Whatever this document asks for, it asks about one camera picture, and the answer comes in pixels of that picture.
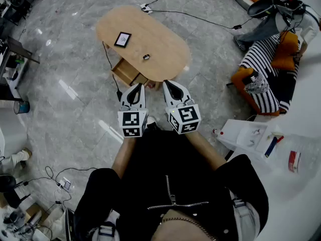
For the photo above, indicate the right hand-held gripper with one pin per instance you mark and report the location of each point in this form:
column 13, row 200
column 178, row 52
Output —
column 185, row 117

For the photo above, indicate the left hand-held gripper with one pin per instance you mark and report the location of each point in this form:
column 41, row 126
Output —
column 131, row 120

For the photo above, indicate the wooden drawer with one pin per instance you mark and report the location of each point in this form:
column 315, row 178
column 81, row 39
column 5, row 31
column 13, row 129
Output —
column 124, row 70

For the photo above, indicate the small dark tape roll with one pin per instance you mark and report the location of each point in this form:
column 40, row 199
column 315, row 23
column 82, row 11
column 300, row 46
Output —
column 144, row 57

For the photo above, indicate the black picture frame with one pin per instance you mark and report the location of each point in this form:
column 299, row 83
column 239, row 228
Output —
column 122, row 39

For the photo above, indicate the person's right forearm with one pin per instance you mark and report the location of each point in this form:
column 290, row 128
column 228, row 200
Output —
column 205, row 149

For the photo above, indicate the person's left forearm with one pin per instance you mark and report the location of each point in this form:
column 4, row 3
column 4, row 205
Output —
column 123, row 157

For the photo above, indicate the wooden coffee table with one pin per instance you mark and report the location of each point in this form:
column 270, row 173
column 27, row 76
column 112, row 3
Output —
column 155, row 34

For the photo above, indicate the small black-rimmed tray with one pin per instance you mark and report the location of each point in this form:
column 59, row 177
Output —
column 138, row 79

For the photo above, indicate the person's white shoe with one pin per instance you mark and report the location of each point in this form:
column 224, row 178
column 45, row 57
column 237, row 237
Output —
column 151, row 120

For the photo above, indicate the red-capped small bottle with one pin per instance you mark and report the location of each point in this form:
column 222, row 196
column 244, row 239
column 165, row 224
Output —
column 217, row 132

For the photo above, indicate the person's black jacket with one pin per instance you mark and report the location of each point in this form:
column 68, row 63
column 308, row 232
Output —
column 150, row 164

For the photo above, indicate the white storage box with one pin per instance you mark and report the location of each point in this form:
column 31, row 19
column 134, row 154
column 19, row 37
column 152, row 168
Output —
column 233, row 132

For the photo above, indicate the patterned knit cushion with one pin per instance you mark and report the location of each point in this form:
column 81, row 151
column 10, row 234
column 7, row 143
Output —
column 257, row 83

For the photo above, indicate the black white striped blanket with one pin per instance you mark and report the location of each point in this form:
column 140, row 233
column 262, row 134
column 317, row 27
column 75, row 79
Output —
column 260, row 56

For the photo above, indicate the blue pen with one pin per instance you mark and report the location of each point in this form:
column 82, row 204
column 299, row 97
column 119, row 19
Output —
column 270, row 147

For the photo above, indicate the white floor power strip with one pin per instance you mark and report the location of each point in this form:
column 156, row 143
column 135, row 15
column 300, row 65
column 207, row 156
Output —
column 64, row 184

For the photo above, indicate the dark trash bin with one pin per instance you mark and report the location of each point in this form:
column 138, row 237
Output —
column 22, row 107

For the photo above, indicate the dark desk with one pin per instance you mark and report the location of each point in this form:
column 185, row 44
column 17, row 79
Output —
column 17, row 49

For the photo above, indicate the red packet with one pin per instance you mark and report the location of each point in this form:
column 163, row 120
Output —
column 292, row 159

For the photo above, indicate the clear plastic bag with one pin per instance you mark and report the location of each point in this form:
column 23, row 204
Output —
column 308, row 149

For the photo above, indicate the black stool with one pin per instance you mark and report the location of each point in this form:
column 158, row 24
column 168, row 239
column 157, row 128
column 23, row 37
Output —
column 8, row 184

